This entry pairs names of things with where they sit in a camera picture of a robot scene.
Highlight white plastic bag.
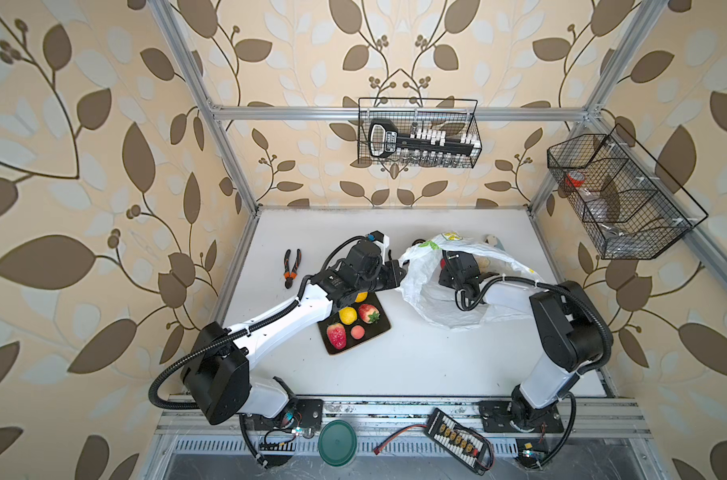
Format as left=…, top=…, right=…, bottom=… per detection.
left=399, top=232, right=543, bottom=330

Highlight large red fake strawberry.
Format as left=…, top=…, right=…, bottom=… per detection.
left=326, top=323, right=347, bottom=350

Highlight side black wire basket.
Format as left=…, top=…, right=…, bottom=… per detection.
left=547, top=124, right=709, bottom=260

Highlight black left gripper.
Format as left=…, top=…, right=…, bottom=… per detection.
left=354, top=258, right=411, bottom=294

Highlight small red strawberry with stem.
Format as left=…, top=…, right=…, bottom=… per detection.
left=358, top=304, right=381, bottom=324

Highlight rear black wire basket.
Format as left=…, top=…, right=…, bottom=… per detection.
left=357, top=96, right=483, bottom=169

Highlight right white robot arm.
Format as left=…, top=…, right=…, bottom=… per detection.
left=439, top=251, right=613, bottom=432

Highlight orange handled pliers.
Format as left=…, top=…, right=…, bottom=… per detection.
left=284, top=249, right=303, bottom=289

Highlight black charger board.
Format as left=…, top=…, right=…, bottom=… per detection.
left=372, top=407, right=497, bottom=476

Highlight black square tray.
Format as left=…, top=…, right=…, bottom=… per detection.
left=318, top=293, right=391, bottom=355

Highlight red capped clear bottle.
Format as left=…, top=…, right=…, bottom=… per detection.
left=563, top=170, right=591, bottom=199

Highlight green round lid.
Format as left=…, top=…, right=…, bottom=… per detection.
left=318, top=420, right=358, bottom=467

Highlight aluminium frame post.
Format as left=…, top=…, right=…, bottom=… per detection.
left=149, top=1, right=259, bottom=217

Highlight yellow lemon with leafy branch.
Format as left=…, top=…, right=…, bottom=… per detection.
left=339, top=307, right=359, bottom=325

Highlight black tool in basket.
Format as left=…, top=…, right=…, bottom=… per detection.
left=363, top=119, right=481, bottom=159

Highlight small pink fake cherry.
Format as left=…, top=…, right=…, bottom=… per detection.
left=351, top=325, right=365, bottom=340

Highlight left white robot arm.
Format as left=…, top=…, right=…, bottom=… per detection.
left=148, top=231, right=405, bottom=426

